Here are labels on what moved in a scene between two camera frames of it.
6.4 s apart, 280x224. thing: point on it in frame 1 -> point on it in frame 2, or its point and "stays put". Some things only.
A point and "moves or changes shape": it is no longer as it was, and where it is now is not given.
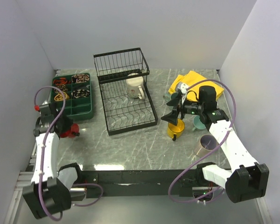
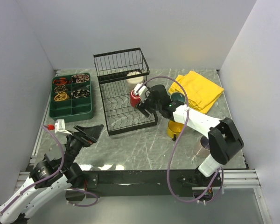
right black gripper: [172, 116] -> [143, 106]
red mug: [73, 131] moves or changes shape
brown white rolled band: [77, 78] stays put
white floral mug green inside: [132, 84] stays put
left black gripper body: [65, 122] -> [74, 144]
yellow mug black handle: [175, 131] stays put
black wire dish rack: [128, 105] stays put
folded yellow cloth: [192, 78] stays put
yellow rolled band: [59, 97] stays put
